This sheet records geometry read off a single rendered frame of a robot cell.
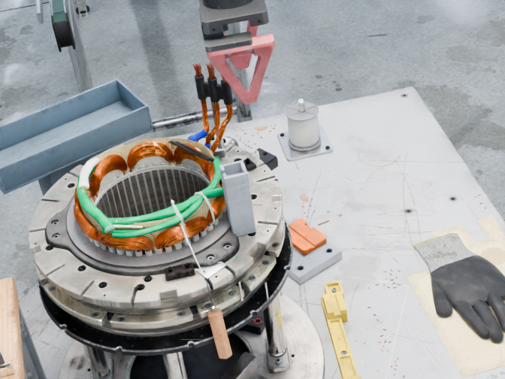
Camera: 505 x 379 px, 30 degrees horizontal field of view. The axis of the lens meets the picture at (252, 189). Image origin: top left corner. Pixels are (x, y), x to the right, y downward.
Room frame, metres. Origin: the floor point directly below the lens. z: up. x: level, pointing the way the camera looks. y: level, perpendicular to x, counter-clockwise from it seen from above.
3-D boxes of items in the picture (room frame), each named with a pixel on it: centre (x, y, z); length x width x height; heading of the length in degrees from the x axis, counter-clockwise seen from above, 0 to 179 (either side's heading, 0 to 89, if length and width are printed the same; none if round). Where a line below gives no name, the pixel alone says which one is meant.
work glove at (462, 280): (1.02, -0.31, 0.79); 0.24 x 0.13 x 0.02; 7
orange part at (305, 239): (1.17, -0.07, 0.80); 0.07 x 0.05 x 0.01; 32
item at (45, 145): (1.21, 0.27, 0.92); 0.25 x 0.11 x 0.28; 118
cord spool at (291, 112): (1.46, -0.11, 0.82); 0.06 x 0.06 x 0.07
